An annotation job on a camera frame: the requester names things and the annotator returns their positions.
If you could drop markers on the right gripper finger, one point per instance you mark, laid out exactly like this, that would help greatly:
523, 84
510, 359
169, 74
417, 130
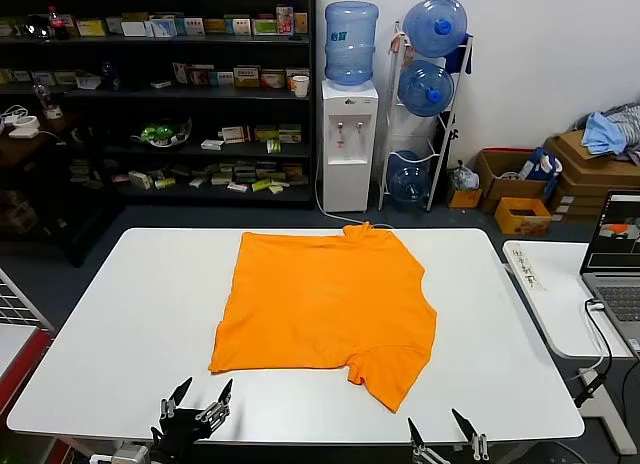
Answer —
475, 440
419, 446

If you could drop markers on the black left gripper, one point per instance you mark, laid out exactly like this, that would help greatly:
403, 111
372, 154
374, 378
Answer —
182, 431

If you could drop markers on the orange t-shirt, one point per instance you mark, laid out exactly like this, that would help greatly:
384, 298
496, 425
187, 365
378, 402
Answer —
320, 304

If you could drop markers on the white side table leg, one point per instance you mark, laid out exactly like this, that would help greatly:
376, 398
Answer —
607, 419

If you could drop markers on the labelled white power strip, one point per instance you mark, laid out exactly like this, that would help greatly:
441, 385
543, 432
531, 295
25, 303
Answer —
527, 269

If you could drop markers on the grey laptop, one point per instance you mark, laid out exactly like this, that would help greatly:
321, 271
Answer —
620, 294

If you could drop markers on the yellow storage crate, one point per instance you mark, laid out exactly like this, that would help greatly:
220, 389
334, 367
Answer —
520, 224

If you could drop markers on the small yellow box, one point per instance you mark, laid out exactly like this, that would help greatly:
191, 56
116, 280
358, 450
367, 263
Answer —
465, 199

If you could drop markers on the open cardboard box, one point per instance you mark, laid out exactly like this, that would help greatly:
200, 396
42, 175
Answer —
505, 189

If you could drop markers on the white metal jug rack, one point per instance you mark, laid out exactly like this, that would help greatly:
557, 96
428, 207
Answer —
435, 184

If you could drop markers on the white flat medicine box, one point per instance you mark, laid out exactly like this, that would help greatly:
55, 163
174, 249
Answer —
212, 144

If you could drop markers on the grey plastic bag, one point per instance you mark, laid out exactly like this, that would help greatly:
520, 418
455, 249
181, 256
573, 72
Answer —
465, 178

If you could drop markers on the white water dispenser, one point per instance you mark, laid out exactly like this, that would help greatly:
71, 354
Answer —
345, 184

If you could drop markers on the red white medicine box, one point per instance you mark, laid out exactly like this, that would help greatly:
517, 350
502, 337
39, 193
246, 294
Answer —
235, 135

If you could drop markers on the green white patterned bowl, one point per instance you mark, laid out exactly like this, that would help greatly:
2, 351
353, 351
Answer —
160, 133

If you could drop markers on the black shelf unit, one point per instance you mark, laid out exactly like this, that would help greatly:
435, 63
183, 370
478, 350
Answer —
150, 129

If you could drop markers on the blue white bag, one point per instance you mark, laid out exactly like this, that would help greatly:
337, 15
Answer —
542, 166

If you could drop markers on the stacked brown cardboard boxes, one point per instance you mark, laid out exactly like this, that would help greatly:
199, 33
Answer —
590, 174

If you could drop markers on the brown wooden table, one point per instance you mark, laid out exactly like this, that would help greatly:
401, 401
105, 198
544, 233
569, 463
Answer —
30, 149

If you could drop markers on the white round device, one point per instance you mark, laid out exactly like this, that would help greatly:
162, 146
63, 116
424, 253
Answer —
25, 126

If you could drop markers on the light blue cloth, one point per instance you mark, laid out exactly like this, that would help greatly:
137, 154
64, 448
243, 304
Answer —
602, 134

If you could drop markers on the orange yellow carton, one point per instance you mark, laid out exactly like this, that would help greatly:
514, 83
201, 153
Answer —
247, 77

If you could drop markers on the white carton red print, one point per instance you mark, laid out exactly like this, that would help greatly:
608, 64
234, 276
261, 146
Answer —
273, 79

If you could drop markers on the white paper cup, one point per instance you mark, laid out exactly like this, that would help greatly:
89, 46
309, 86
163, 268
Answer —
300, 86

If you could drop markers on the dark blue bottle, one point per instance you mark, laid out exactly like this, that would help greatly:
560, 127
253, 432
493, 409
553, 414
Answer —
110, 76

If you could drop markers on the clear plastic bottle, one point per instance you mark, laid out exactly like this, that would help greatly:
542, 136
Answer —
42, 99

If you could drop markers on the grey striped cloth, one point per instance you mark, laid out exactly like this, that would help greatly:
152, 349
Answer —
630, 119

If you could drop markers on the blue white carton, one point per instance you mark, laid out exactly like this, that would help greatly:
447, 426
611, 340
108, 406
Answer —
161, 28

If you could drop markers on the dark blue cloth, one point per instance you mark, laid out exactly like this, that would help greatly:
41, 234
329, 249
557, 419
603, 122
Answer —
457, 59

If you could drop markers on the labelled blue water jug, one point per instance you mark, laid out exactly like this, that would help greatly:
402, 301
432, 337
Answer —
350, 49

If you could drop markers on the yellow green flat carton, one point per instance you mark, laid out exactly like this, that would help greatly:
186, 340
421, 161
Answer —
91, 27

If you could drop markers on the colourful tall carton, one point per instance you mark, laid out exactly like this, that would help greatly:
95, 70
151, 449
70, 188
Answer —
285, 20

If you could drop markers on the cola bottle red cap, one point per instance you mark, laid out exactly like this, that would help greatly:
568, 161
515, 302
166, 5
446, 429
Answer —
57, 24

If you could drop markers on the pink beige rag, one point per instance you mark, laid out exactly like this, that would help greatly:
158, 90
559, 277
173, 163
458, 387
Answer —
400, 41

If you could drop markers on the shiny silver kettle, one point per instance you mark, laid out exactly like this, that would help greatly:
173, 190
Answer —
37, 28

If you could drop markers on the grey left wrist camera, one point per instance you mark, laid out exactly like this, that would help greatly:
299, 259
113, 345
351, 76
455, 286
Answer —
130, 455

